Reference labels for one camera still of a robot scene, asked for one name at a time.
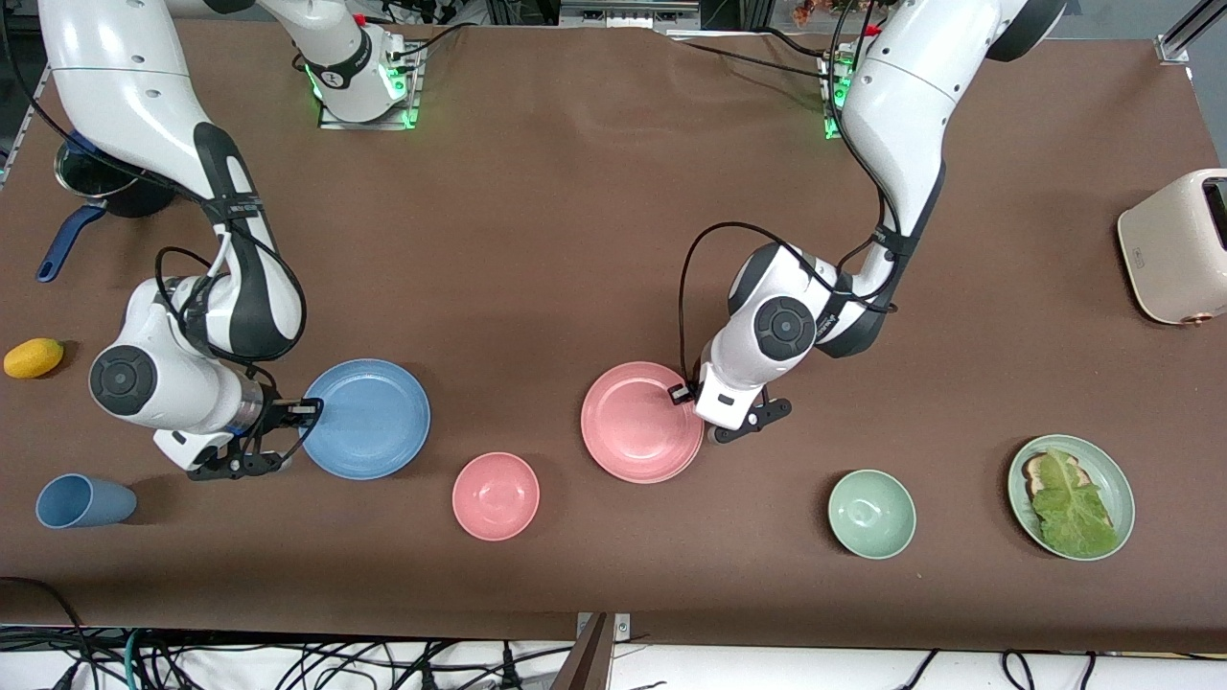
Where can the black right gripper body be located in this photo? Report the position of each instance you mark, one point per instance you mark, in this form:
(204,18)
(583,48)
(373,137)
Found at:
(275,413)

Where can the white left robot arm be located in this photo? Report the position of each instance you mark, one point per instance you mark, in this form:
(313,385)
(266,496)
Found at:
(901,105)

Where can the toasted bread slice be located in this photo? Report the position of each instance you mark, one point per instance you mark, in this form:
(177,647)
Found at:
(1033,471)

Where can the small green bowl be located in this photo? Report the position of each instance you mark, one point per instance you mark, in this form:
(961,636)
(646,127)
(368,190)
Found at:
(871,514)

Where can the grey metal rail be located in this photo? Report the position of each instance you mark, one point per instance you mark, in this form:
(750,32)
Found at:
(623,14)

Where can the dark mounting beam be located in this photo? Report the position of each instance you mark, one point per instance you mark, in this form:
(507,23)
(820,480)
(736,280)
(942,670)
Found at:
(590,661)

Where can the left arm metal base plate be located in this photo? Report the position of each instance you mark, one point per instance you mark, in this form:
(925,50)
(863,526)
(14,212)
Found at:
(832,129)

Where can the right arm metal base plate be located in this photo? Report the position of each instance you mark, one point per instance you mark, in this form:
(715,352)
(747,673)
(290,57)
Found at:
(403,120)

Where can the green lettuce leaf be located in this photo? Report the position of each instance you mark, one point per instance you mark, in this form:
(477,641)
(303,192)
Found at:
(1074,517)

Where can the blue cup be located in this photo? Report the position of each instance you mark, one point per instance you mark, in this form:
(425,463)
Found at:
(86,501)

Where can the aluminium frame bar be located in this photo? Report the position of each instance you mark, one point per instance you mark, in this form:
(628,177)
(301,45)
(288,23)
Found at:
(1189,29)

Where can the blue shallow plate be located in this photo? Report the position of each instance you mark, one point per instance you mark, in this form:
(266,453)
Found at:
(369,422)

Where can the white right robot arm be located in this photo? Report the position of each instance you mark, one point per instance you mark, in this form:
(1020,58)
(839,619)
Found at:
(125,86)

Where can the green plate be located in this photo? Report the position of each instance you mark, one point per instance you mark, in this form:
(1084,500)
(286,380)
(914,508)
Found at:
(1123,498)

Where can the metal bracket plate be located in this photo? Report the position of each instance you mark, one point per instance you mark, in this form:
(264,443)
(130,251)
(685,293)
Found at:
(623,628)

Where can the pink shallow plate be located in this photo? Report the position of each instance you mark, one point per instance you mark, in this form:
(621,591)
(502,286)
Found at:
(637,426)

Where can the yellow lemon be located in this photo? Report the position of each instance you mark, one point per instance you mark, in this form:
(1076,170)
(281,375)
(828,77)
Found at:
(34,358)

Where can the colourful packet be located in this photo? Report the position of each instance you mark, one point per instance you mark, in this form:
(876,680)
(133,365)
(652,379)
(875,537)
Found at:
(820,10)

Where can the small pink bowl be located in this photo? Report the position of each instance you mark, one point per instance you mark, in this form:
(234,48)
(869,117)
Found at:
(496,496)

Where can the beige toaster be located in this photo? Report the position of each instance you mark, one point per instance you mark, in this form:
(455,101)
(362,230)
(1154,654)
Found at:
(1169,249)

